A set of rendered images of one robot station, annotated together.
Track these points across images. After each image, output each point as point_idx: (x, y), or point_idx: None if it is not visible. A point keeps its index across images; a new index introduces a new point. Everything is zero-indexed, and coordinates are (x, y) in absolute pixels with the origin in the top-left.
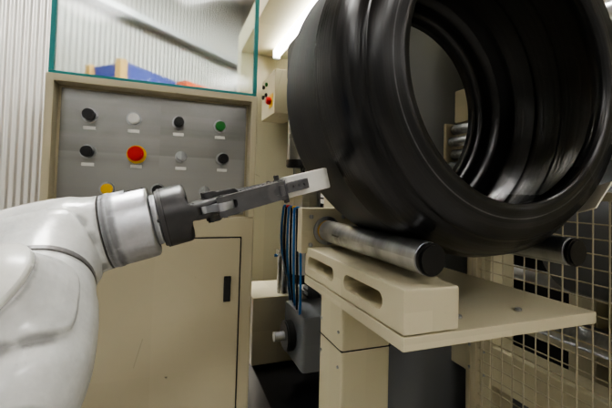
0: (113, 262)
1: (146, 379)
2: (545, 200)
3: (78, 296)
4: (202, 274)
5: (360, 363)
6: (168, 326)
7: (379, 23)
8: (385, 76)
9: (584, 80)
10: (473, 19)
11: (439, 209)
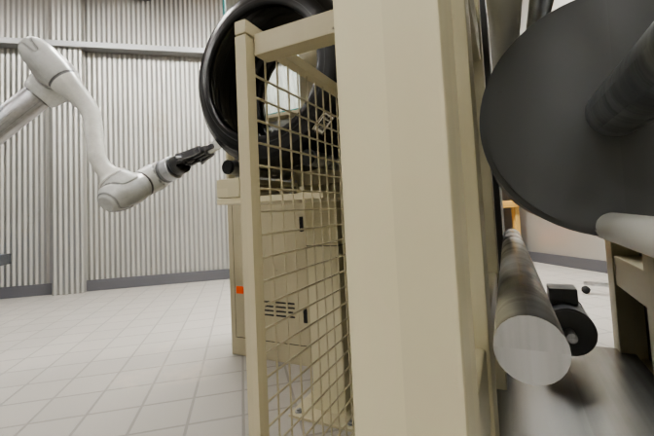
0: (162, 179)
1: (268, 270)
2: (273, 131)
3: (131, 179)
4: (288, 215)
5: (317, 254)
6: (275, 242)
7: (199, 78)
8: (202, 97)
9: None
10: None
11: (227, 145)
